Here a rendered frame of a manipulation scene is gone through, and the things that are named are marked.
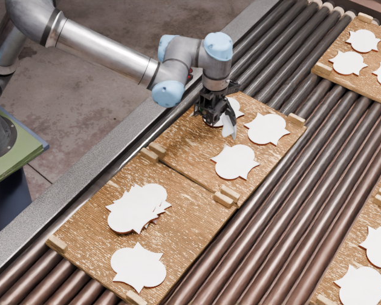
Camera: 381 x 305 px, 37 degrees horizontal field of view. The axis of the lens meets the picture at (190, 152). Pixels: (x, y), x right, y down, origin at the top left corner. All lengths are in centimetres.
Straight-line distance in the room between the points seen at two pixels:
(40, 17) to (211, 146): 68
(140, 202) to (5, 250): 38
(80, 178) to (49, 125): 147
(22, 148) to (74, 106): 144
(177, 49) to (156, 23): 234
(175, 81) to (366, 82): 91
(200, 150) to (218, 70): 34
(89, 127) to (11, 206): 118
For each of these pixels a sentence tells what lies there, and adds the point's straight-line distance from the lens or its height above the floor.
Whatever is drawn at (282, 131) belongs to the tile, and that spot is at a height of 95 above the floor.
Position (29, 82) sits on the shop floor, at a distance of 343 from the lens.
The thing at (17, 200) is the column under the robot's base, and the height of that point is 65.
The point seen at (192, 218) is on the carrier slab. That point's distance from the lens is 159.
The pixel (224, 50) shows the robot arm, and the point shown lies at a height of 134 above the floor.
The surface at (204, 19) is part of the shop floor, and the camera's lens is 388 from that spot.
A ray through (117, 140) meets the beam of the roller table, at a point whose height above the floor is 91.
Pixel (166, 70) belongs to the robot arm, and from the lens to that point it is 141.
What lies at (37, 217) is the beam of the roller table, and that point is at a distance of 164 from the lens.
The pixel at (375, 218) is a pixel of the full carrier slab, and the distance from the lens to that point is 171.
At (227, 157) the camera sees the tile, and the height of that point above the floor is 95.
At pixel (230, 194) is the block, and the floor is 96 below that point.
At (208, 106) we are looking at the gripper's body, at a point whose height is 113.
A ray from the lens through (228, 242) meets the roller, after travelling 158.
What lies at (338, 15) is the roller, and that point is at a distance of 245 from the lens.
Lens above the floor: 224
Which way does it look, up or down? 49 degrees down
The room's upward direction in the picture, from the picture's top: 5 degrees clockwise
